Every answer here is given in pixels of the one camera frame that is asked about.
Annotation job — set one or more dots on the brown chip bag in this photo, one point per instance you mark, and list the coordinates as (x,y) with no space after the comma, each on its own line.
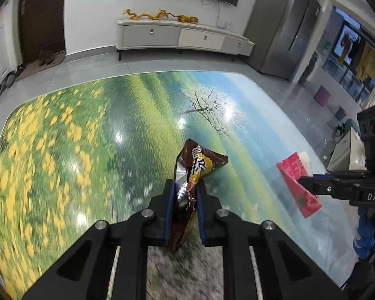
(193,163)

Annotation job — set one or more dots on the pink red snack wrapper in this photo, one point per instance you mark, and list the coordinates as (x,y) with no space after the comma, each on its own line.
(292,169)

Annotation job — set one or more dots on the golden dragon ornament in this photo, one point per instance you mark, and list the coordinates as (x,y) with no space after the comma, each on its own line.
(162,13)

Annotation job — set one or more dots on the grey double-door refrigerator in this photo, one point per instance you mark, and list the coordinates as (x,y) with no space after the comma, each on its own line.
(280,31)

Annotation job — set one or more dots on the landscape print table cover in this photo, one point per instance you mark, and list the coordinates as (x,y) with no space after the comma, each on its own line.
(103,149)

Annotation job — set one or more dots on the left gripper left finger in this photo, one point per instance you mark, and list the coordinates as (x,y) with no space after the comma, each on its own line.
(109,261)

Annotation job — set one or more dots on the dark brown entrance door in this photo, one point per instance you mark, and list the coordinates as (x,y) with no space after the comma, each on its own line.
(41,28)

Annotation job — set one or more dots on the blue gloved right hand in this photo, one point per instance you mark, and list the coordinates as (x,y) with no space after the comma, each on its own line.
(364,240)

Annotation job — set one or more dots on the hanging yellow clothes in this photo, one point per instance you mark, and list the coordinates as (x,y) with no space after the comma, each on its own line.
(366,66)

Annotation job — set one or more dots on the grey white TV cabinet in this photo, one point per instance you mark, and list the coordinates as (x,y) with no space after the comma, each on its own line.
(168,34)

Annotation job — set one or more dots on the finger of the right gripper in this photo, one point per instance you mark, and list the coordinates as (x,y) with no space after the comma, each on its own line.
(317,185)

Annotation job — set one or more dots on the dark green small bin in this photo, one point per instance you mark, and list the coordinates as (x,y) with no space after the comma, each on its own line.
(340,114)

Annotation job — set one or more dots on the grey slippers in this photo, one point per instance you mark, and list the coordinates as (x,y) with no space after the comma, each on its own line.
(11,77)

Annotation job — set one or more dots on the beige marble side table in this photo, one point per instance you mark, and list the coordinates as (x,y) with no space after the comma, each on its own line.
(349,154)

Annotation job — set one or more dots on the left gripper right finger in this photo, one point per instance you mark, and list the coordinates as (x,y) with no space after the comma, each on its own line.
(260,261)

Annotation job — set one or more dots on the brown shoes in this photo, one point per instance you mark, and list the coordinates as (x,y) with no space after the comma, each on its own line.
(45,57)

